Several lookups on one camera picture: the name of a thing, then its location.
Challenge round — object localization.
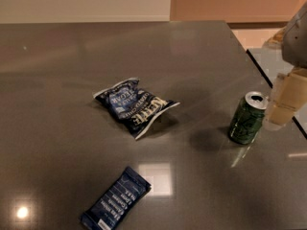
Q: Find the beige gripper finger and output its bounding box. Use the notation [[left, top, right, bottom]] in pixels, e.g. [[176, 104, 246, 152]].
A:
[[263, 67, 307, 131]]

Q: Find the blue chip bag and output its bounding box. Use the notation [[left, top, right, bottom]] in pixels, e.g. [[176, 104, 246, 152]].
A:
[[93, 78, 179, 140]]

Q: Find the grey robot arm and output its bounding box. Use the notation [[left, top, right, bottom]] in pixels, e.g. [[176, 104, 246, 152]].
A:
[[263, 2, 307, 131]]

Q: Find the green soda can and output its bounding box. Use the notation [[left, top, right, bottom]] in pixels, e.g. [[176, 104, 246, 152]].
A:
[[228, 91, 269, 145]]

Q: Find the dark blue snack bar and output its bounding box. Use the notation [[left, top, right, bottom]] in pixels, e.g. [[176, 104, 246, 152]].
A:
[[81, 167, 152, 230]]

